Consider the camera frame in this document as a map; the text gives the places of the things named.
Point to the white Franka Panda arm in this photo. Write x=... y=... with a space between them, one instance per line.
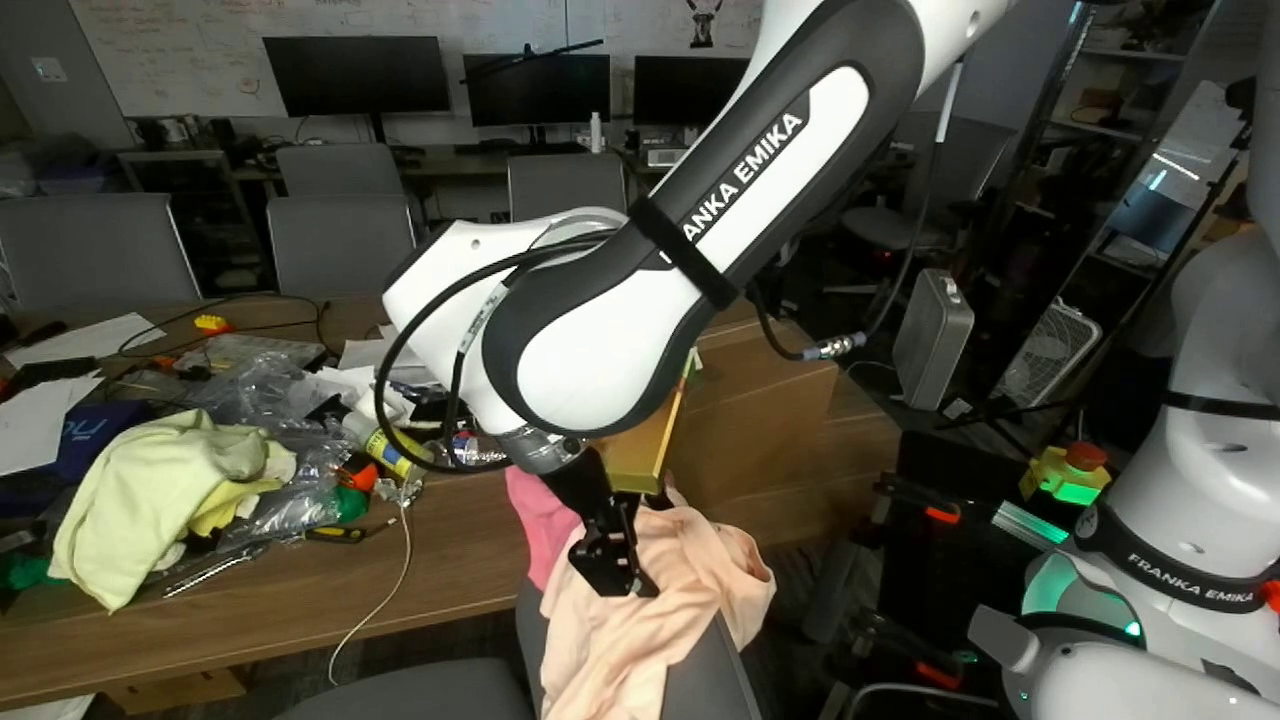
x=603 y=332

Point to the green plastic item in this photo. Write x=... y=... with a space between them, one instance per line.
x=22 y=574

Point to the orange plastic piece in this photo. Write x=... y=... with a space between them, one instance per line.
x=362 y=478

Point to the green and orange toy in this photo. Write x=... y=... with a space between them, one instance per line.
x=1066 y=478

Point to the pink cloth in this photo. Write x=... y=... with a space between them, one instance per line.
x=534 y=520

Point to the brown cardboard box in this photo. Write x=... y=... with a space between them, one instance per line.
x=773 y=441

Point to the yellow cloth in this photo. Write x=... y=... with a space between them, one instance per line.
x=147 y=505

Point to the grey office chair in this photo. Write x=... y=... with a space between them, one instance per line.
x=94 y=254
x=341 y=169
x=563 y=184
x=400 y=693
x=334 y=246

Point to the stack of white papers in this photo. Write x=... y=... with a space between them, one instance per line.
x=362 y=354

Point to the white ribbed heater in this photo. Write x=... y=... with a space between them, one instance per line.
x=929 y=340

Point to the white paper sheet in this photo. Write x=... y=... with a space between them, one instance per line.
x=85 y=339
x=42 y=426

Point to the peach cloth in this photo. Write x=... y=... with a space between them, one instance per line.
x=693 y=602

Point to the yellow wrist camera mount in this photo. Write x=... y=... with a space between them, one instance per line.
x=654 y=441

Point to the long wooden wall desk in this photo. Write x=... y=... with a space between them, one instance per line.
x=454 y=163

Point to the white grille appliance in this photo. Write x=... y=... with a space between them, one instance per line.
x=1046 y=354

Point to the blue bag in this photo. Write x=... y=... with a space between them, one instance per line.
x=94 y=434

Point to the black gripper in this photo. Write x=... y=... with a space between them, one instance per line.
x=604 y=520

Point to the yellow labelled can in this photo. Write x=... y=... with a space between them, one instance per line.
x=391 y=458

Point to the white spray bottle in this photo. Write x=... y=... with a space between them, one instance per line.
x=597 y=132

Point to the clear plastic bag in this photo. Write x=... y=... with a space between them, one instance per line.
x=264 y=387

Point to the black computer monitor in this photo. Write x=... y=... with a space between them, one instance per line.
x=534 y=89
x=354 y=73
x=683 y=89

